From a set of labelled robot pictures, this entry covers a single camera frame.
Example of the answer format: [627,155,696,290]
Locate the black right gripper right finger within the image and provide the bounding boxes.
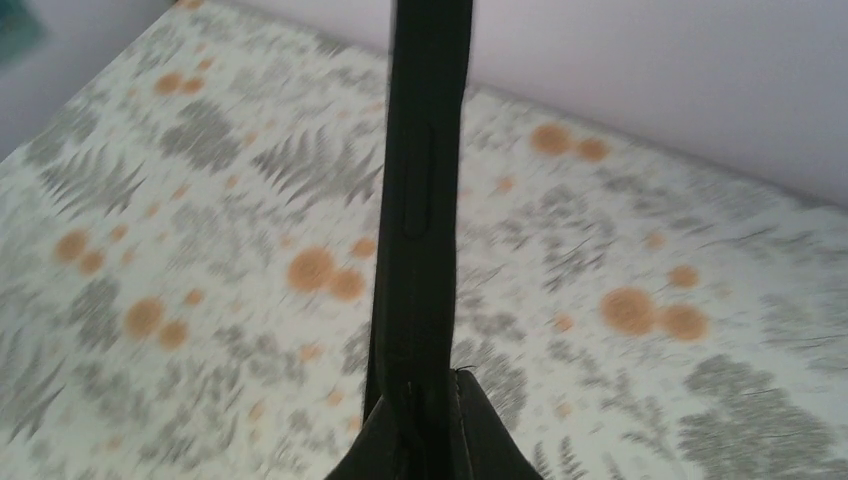
[450,370,542,480]

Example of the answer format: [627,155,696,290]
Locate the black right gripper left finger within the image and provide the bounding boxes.
[326,398,424,480]

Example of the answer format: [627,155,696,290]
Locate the black phone case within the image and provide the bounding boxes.
[362,0,476,425]

